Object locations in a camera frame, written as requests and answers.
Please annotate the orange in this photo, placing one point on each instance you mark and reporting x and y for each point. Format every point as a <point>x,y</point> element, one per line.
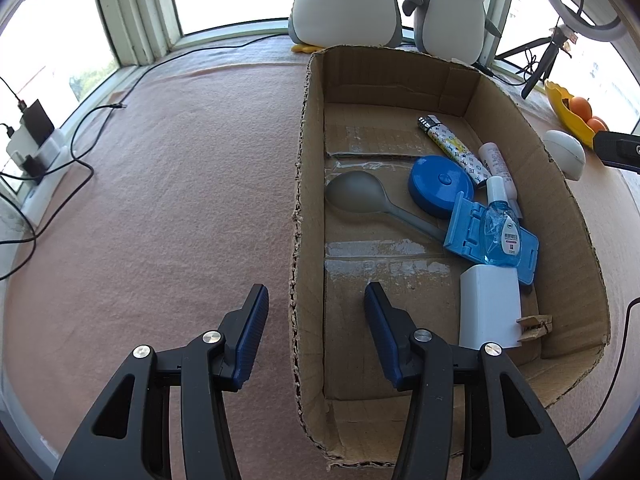
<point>597,125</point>
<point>581,108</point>

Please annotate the black tripod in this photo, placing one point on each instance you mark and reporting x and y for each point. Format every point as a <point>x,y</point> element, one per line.
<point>537,72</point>

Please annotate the cardboard box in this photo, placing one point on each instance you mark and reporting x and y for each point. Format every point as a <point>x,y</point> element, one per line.
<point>350,270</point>

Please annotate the pink tube bottle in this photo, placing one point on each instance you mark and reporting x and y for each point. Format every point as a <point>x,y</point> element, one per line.
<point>492,160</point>

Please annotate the white charger plug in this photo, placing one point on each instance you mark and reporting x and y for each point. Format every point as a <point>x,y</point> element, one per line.
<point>487,305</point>

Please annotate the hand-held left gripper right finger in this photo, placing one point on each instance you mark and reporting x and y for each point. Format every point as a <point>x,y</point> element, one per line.
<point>382,330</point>

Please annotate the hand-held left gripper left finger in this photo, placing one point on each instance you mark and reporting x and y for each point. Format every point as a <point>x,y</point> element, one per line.
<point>252,325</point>

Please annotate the patterned lighter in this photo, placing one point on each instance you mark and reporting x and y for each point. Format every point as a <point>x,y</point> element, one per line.
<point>457,152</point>

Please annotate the pink blanket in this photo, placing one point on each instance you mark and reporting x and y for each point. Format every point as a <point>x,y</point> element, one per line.
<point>175,210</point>

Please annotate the white power strip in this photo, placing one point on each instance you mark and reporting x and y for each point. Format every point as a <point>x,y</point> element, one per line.
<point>52,152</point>

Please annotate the blue phone stand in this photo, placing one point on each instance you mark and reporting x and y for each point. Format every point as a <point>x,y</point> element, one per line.
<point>465,230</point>

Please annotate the small penguin plush toy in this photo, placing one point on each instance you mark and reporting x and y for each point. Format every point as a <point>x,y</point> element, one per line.
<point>452,20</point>

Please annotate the grey spoon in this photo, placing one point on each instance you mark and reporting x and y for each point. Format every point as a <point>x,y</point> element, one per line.
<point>352,192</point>

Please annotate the small clear blue bottle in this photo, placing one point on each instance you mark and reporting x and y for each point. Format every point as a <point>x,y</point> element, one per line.
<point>502,240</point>

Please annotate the black power adapter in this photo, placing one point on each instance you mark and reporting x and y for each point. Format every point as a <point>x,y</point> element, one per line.
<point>37,122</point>

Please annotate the wooden clothespin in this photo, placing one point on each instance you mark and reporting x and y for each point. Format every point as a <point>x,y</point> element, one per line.
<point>535,327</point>

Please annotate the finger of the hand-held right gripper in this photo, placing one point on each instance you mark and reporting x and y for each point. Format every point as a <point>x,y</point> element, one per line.
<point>615,150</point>

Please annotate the white round device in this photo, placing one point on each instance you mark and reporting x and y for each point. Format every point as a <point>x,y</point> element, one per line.
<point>565,155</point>

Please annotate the large penguin plush toy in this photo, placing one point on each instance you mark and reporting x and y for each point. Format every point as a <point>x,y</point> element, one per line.
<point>345,5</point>

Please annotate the yellow leaf-shaped bowl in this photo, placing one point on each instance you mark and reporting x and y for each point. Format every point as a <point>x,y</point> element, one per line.
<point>560,105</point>

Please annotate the blue round tape measure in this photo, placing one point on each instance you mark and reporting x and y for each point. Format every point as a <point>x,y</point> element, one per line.
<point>435,185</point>

